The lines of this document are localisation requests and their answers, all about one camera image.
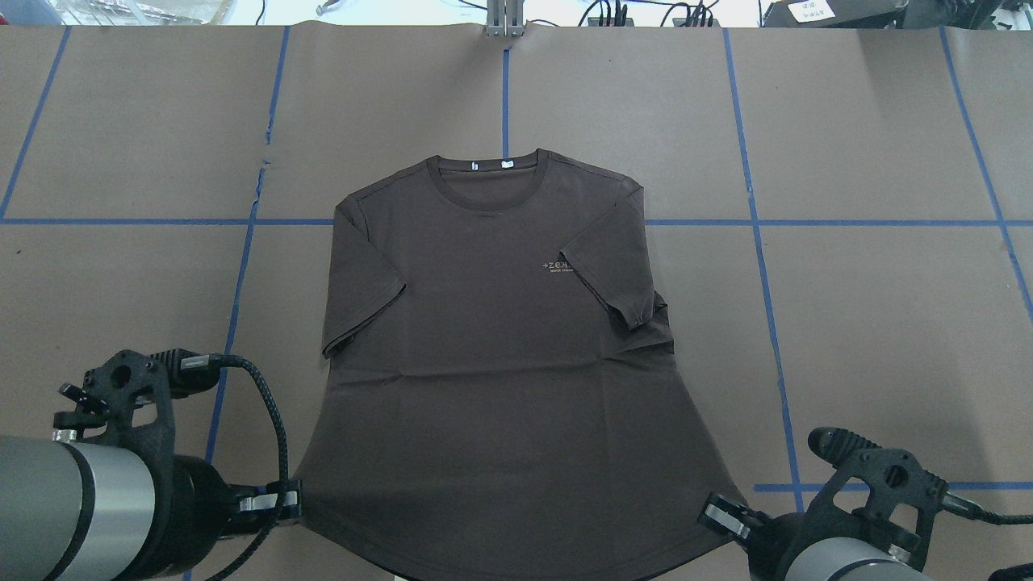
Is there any aluminium frame post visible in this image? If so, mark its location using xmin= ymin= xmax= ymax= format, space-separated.
xmin=484 ymin=0 xmax=526 ymax=38

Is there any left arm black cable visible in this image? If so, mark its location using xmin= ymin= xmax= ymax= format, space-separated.
xmin=182 ymin=355 xmax=291 ymax=581

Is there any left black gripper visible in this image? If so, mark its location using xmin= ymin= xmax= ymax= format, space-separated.
xmin=150 ymin=456 xmax=303 ymax=578

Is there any clear plastic bag sheet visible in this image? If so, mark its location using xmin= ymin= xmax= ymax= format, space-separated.
xmin=48 ymin=1 xmax=236 ymax=26

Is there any black box white label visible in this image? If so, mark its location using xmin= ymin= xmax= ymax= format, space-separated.
xmin=761 ymin=1 xmax=909 ymax=29

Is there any dark brown t-shirt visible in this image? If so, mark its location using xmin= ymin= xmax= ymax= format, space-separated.
xmin=295 ymin=148 xmax=741 ymax=580

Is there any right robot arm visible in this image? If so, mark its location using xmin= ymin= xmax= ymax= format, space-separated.
xmin=697 ymin=492 xmax=930 ymax=580

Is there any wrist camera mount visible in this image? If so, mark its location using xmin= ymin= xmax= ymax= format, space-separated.
xmin=52 ymin=349 xmax=221 ymax=473
xmin=805 ymin=427 xmax=948 ymax=560

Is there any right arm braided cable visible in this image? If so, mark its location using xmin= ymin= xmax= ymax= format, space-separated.
xmin=940 ymin=492 xmax=1033 ymax=527

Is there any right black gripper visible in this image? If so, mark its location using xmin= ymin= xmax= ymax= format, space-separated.
xmin=700 ymin=492 xmax=856 ymax=578

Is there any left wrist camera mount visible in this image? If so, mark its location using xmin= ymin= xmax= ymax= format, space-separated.
xmin=52 ymin=349 xmax=221 ymax=473

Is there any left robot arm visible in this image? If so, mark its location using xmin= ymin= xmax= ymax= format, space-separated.
xmin=1 ymin=435 xmax=302 ymax=580

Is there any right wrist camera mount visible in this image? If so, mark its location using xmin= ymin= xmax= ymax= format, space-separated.
xmin=805 ymin=427 xmax=948 ymax=560

